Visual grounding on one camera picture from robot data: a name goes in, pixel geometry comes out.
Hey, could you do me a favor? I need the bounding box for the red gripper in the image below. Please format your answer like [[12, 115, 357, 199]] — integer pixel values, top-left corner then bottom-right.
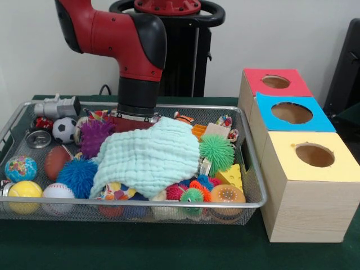
[[111, 116, 159, 133]]

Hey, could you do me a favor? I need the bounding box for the purple spiky ball with eyes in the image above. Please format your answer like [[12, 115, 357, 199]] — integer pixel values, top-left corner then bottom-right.
[[78, 119, 116, 159]]

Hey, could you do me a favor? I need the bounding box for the mint green cloth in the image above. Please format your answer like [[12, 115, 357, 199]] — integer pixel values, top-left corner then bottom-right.
[[89, 116, 201, 200]]

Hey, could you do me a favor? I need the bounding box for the wooden box with three holes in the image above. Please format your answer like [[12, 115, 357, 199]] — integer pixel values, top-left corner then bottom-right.
[[237, 67, 360, 243]]

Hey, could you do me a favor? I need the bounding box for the white black soccer ball toy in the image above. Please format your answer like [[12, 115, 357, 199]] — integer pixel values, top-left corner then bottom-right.
[[52, 117, 78, 144]]

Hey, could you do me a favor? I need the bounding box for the plain blue spiky ball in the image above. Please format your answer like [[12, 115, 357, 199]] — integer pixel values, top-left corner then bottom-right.
[[56, 159, 99, 199]]

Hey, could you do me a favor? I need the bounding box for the brown toy football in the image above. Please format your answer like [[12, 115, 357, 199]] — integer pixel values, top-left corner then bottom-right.
[[44, 145, 73, 181]]

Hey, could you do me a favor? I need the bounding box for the plain green spiky ball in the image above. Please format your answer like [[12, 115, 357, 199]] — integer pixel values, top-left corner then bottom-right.
[[199, 134, 236, 177]]

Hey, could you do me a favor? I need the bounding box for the white baseball toy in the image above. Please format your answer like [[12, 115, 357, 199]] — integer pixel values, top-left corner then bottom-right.
[[42, 182, 76, 216]]

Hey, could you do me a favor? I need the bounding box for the globe print ball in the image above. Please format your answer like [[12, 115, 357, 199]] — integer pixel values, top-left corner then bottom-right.
[[4, 156, 38, 183]]

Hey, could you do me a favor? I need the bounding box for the yellow ball toy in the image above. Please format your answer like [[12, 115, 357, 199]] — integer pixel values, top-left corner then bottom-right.
[[7, 180, 43, 214]]

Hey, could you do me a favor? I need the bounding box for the dark green table cloth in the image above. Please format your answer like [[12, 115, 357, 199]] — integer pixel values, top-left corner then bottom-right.
[[0, 94, 360, 270]]

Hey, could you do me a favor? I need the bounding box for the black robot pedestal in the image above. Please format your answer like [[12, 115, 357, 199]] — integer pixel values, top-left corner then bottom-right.
[[109, 0, 226, 98]]

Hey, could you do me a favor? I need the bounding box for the wire mesh bin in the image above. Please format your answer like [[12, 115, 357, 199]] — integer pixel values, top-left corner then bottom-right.
[[0, 100, 267, 226]]

